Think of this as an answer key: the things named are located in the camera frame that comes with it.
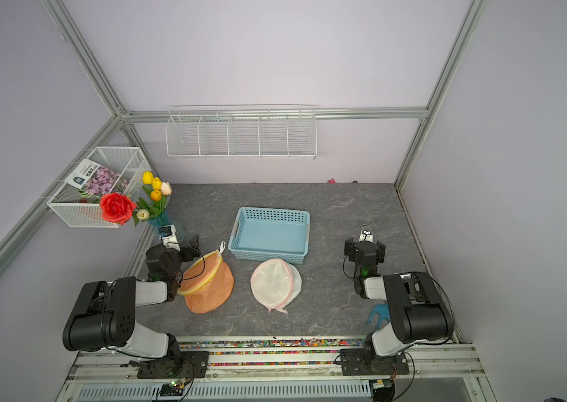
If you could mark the red artificial rose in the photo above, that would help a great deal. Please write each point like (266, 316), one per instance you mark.
(117, 208)

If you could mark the white mesh laundry bag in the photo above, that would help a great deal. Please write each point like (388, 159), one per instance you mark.
(275, 284)

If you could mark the purple flower packet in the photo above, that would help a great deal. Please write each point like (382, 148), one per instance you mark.
(94, 180)

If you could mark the tulip bouquet in vase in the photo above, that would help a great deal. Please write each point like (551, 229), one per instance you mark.
(152, 208)

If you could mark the long white wire shelf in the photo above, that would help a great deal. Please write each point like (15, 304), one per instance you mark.
(242, 132)

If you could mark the orange mesh laundry bag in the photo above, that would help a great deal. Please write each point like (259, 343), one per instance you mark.
(207, 283)

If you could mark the white wire corner basket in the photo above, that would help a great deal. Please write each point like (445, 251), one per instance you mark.
(79, 212)

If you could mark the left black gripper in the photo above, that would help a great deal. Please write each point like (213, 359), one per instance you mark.
(195, 248)

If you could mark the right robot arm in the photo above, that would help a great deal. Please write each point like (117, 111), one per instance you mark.
(417, 314)

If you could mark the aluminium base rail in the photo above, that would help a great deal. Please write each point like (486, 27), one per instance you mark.
(251, 368)

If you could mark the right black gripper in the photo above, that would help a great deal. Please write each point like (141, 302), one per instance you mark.
(351, 249)

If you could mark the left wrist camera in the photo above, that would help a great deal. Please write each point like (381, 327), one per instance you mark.
(169, 237)

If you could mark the light blue plastic basket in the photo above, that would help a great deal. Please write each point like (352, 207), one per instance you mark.
(261, 234)

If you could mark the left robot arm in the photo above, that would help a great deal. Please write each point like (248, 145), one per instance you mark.
(104, 317)

